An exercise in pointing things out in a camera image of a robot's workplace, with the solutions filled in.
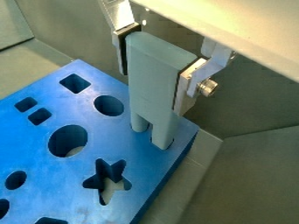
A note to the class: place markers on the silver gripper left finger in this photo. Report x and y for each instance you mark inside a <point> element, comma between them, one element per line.
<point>122,23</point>

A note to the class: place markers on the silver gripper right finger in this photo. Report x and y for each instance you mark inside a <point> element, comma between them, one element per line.
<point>195,81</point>

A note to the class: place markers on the blue shape sorting board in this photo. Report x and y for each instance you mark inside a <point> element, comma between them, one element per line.
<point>75,167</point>

